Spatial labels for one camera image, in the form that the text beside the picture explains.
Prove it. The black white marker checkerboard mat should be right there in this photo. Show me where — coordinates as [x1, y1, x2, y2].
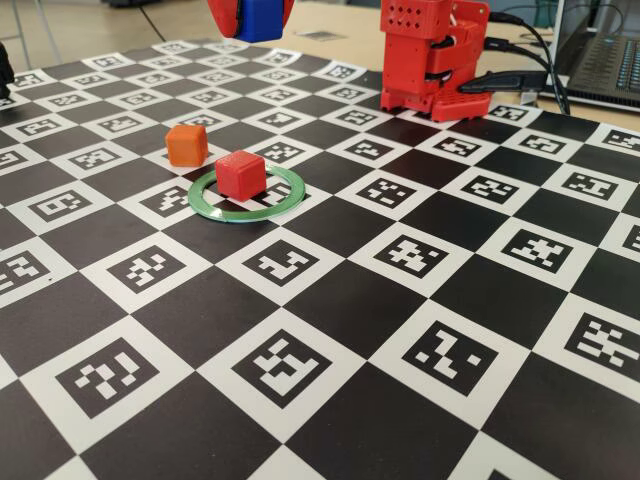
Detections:
[0, 39, 640, 480]

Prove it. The small printed marker sheet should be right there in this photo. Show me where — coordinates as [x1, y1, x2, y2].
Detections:
[293, 29, 342, 43]

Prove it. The thin black cable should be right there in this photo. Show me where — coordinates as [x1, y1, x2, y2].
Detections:
[483, 37, 556, 76]
[487, 10, 571, 116]

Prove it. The black stand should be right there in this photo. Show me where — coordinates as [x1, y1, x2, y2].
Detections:
[0, 42, 16, 99]

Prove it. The red cube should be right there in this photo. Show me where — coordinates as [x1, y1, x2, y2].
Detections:
[214, 149, 266, 203]

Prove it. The dark grey laptop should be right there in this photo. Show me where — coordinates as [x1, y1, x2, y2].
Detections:
[552, 0, 640, 113]

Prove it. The orange cube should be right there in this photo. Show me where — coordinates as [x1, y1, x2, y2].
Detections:
[165, 123, 209, 167]

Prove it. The black cable with large plug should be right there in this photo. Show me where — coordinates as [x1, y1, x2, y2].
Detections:
[458, 69, 549, 97]

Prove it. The green flat ring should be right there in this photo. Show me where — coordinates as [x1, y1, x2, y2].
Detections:
[188, 164, 307, 225]

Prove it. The blue cube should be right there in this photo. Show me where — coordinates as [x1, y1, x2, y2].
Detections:
[234, 0, 286, 43]

